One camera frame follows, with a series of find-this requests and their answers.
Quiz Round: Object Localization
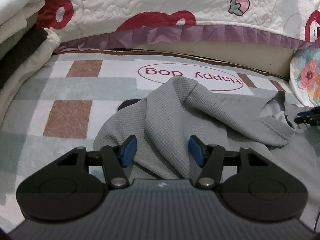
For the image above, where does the stack of folded clothes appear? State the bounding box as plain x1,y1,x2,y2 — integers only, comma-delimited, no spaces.
0,26,49,90

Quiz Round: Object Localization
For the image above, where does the beige bed base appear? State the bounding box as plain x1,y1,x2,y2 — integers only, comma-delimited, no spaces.
135,40,297,78

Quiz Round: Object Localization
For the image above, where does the printed dog rug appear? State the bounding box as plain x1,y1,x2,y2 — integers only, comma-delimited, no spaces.
0,50,300,230

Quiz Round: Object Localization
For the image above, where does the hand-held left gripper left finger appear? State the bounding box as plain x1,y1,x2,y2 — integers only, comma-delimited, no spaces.
57,135,137,189

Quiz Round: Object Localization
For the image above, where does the grey waffle shirt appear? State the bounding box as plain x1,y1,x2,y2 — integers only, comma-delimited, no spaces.
93,76,320,205

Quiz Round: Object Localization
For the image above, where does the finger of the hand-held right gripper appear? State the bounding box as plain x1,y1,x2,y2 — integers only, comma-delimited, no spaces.
294,116,320,128
297,107,320,117

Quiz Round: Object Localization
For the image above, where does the beige folded garment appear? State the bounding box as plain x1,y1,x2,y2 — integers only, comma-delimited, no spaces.
0,0,47,45

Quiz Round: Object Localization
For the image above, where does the quilted strawberry print bedspread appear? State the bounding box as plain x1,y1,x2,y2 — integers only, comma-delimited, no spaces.
37,0,320,53

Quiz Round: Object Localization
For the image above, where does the cream folded garment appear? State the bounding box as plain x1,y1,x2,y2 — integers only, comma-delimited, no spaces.
0,31,60,120

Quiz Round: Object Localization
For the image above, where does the floral print pillow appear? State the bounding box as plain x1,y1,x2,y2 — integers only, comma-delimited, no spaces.
289,47,320,108

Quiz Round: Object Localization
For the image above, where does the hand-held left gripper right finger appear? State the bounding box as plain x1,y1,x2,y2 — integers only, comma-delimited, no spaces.
189,135,269,189

